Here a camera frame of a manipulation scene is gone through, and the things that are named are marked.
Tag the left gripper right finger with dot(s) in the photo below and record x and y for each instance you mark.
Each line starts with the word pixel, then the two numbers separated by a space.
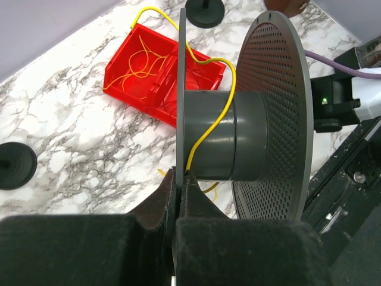
pixel 212 249

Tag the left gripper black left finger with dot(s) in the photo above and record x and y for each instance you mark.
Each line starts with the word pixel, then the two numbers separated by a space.
pixel 92 249

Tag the grey cable spool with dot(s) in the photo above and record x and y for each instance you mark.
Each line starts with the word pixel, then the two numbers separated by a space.
pixel 259 138

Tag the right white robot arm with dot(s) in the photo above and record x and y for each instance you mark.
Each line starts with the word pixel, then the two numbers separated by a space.
pixel 341 100

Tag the beige microphone on stand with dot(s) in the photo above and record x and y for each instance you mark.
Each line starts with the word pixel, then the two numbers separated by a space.
pixel 18 165

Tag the red plastic bin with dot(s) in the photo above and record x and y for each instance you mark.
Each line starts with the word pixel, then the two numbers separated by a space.
pixel 143 74

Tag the black metronome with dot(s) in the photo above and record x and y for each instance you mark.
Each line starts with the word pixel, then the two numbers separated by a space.
pixel 365 55

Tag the silver microphone on stand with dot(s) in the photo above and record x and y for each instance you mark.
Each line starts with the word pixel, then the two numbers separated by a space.
pixel 205 14

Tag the brown wooden metronome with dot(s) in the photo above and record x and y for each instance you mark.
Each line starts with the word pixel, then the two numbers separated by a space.
pixel 290 8

